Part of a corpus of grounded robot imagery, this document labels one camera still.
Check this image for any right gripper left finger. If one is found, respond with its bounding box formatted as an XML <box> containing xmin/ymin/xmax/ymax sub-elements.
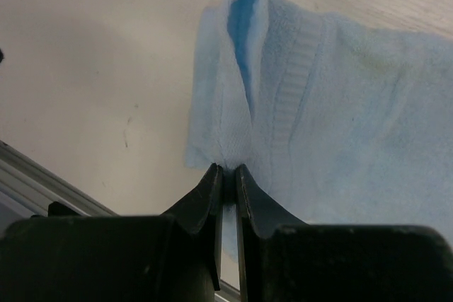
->
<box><xmin>0</xmin><ymin>163</ymin><xmax>224</xmax><ymax>302</ymax></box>

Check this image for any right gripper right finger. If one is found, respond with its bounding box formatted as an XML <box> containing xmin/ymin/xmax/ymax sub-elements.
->
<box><xmin>235</xmin><ymin>166</ymin><xmax>452</xmax><ymax>301</ymax></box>

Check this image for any light blue towel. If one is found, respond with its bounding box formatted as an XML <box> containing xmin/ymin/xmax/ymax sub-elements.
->
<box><xmin>185</xmin><ymin>0</ymin><xmax>452</xmax><ymax>240</ymax></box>

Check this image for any aluminium mounting rail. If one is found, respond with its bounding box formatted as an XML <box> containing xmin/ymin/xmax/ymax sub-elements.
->
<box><xmin>0</xmin><ymin>139</ymin><xmax>245</xmax><ymax>302</ymax></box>

